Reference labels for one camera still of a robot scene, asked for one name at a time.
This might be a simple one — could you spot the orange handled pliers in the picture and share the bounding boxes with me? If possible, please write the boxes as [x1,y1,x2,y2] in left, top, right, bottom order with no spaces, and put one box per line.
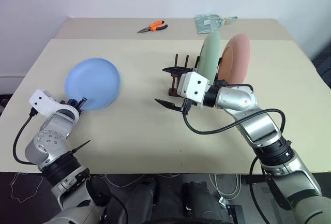
[137,20,168,34]

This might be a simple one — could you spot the thin black cable loop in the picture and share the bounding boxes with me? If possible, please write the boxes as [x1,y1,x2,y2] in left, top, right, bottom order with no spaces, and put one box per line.
[249,156,270,224]

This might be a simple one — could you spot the thin white string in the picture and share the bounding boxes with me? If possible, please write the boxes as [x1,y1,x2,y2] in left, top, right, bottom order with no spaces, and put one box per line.
[9,171,44,204]

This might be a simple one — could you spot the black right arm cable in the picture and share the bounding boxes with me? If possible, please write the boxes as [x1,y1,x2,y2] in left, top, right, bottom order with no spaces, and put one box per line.
[182,106,287,135]

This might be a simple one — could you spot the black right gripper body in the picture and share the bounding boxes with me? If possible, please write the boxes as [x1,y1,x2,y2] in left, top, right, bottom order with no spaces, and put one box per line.
[180,97,194,115]

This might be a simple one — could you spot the white floor cable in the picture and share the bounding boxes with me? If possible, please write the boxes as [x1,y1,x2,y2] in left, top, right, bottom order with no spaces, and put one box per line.
[106,173,182,186]
[208,173,243,198]

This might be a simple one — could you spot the dark rounded shape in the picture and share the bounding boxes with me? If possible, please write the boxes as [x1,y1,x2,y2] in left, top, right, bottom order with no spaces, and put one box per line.
[124,178,161,224]
[180,181,233,224]

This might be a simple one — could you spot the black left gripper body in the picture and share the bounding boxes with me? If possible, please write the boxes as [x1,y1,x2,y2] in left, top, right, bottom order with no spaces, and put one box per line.
[59,98,83,113]

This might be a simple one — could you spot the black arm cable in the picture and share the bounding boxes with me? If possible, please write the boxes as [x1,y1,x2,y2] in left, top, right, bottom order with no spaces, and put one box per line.
[12,108,39,165]
[182,106,287,135]

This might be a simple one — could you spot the dark wooden dish rack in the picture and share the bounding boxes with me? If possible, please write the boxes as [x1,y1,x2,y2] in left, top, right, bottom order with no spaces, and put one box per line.
[168,54,223,97]

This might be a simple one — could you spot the pink plate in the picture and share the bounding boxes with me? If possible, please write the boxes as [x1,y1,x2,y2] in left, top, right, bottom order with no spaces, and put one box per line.
[216,33,251,85]

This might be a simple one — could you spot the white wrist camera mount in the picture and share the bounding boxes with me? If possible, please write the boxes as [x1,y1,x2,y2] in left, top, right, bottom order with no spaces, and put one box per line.
[176,71,210,110]
[28,88,80,118]

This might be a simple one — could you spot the green plate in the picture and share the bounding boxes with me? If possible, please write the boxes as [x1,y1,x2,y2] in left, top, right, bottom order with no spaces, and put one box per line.
[197,33,222,86]

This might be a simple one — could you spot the blue plate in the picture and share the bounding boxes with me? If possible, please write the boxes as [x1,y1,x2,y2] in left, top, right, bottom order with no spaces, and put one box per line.
[64,57,122,111]

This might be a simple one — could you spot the dark bag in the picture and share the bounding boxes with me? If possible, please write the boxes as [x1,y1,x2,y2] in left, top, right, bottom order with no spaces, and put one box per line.
[310,43,331,90]

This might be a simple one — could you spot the small black box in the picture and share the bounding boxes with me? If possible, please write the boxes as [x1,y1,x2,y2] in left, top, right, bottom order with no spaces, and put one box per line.
[219,195,244,221]

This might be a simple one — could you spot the clear plastic bag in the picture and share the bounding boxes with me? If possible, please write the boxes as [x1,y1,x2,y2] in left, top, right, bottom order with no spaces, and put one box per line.
[194,13,238,35]

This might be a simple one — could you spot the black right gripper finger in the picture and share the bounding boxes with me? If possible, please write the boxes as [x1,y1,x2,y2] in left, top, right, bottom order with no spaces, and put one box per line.
[162,66,193,76]
[154,98,183,112]

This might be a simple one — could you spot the black zip tie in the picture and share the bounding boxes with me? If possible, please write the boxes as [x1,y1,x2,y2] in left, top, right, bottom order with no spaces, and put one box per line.
[71,139,91,155]

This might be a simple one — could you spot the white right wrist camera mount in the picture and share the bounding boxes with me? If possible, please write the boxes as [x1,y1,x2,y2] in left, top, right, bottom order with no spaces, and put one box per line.
[176,71,210,110]

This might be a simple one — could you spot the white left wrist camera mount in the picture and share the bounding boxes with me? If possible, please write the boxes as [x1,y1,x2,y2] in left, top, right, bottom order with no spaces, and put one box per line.
[28,88,80,118]

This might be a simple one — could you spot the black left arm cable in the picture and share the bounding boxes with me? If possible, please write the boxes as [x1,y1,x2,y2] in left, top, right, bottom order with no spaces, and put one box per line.
[12,108,39,165]

